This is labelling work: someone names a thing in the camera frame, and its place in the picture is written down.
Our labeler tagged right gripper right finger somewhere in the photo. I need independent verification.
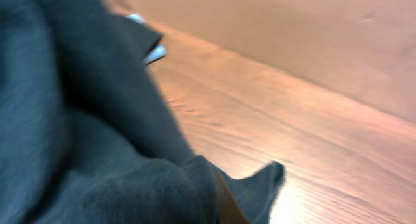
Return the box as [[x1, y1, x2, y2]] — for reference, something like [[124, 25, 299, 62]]
[[214, 172, 250, 224]]

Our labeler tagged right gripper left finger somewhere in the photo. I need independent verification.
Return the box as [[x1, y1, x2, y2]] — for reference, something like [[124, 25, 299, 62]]
[[125, 13, 167, 65]]

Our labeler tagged black t-shirt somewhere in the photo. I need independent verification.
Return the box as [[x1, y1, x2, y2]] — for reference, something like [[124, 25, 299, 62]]
[[1, 0, 284, 223]]

